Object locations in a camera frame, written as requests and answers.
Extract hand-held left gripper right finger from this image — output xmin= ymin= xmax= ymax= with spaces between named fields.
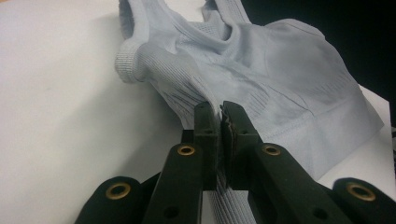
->
xmin=220 ymin=101 xmax=262 ymax=190

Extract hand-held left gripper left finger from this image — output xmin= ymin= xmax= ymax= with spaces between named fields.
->
xmin=181 ymin=101 xmax=219 ymax=191

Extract light blue knit garment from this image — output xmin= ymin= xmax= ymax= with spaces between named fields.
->
xmin=114 ymin=0 xmax=386 ymax=224

